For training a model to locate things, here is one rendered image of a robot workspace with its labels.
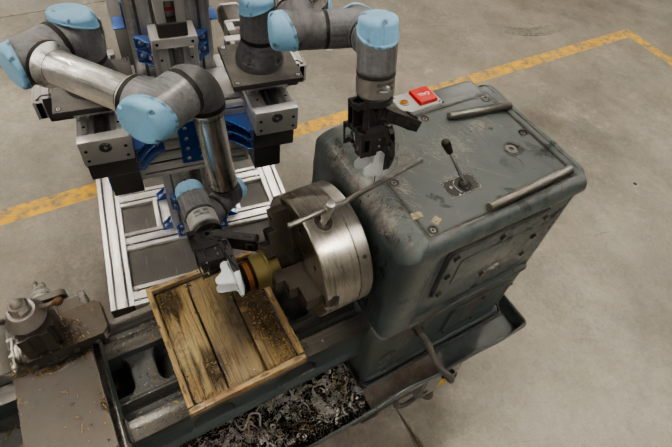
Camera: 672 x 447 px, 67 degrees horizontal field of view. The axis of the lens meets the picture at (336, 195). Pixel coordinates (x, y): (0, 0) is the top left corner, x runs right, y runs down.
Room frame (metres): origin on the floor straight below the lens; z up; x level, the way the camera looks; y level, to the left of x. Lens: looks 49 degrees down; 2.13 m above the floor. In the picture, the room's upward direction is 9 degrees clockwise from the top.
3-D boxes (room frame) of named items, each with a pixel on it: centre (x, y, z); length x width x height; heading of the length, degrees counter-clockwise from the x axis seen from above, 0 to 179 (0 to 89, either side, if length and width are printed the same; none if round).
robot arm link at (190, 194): (0.81, 0.36, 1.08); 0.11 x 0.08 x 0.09; 35
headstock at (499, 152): (0.97, -0.28, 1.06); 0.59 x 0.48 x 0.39; 126
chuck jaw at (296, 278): (0.60, 0.04, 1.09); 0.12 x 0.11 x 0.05; 36
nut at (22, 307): (0.42, 0.59, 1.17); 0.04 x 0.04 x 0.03
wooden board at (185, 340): (0.57, 0.23, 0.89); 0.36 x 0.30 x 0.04; 36
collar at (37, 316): (0.42, 0.59, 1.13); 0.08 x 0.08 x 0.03
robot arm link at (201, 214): (0.75, 0.32, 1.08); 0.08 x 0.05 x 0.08; 125
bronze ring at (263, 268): (0.63, 0.15, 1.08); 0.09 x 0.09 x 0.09; 36
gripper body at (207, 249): (0.67, 0.28, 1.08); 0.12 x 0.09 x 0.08; 35
